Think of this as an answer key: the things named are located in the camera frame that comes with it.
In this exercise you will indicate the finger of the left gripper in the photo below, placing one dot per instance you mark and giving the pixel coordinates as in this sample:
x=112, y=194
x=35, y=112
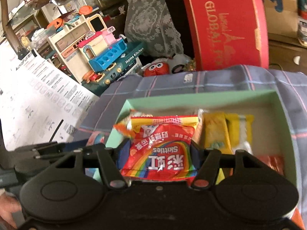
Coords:
x=52, y=146

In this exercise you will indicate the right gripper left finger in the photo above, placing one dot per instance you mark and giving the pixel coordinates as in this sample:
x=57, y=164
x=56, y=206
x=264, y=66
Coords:
x=110, y=174

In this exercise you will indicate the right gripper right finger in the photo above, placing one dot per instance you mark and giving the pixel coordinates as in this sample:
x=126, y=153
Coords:
x=207, y=163

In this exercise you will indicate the red Skittles bag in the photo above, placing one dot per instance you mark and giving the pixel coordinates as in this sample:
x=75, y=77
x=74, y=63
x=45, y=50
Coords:
x=160, y=150

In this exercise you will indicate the yellow tissue like pack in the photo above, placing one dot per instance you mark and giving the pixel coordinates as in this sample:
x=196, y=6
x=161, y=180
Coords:
x=240, y=131

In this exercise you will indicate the yellow gold snack bar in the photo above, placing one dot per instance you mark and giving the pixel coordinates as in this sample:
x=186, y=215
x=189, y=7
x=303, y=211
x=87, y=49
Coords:
x=216, y=132

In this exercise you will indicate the large orange chips bag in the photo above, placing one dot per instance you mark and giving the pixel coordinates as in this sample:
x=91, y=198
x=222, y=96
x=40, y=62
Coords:
x=124, y=127

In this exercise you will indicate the red foil snack packet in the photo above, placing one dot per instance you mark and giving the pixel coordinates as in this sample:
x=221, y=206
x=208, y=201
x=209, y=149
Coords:
x=275, y=162

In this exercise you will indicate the orange snack packet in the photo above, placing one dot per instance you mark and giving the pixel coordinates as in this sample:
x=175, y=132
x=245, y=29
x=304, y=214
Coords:
x=297, y=219

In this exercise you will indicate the person's left hand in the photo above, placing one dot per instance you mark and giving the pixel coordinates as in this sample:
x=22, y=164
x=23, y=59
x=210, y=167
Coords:
x=9, y=205

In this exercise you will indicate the white printed paper sheet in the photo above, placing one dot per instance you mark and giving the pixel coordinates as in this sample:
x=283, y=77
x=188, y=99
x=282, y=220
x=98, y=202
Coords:
x=39, y=103

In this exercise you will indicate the mint green cardboard tray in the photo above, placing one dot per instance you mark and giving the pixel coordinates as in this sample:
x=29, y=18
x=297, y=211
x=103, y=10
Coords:
x=270, y=128

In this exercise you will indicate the blue plaid tablecloth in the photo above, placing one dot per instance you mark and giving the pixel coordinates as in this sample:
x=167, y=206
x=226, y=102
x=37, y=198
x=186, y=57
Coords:
x=291, y=87

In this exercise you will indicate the toy home kitchen set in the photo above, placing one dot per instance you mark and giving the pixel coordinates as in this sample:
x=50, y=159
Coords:
x=88, y=48

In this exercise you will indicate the red plush toy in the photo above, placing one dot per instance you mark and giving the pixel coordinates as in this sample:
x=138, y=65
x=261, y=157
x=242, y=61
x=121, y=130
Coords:
x=156, y=69

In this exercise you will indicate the wooden low cabinet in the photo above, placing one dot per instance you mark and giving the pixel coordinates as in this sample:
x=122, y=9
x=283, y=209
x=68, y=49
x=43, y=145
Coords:
x=286, y=53

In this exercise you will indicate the grey lace cloth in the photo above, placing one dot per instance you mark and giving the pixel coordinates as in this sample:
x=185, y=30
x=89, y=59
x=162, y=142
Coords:
x=149, y=21

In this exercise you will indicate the red Global gift box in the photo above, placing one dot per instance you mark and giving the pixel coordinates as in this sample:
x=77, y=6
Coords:
x=227, y=33

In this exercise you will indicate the brown cardboard box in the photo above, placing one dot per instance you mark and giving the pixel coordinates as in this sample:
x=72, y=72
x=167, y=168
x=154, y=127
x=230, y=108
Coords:
x=281, y=17

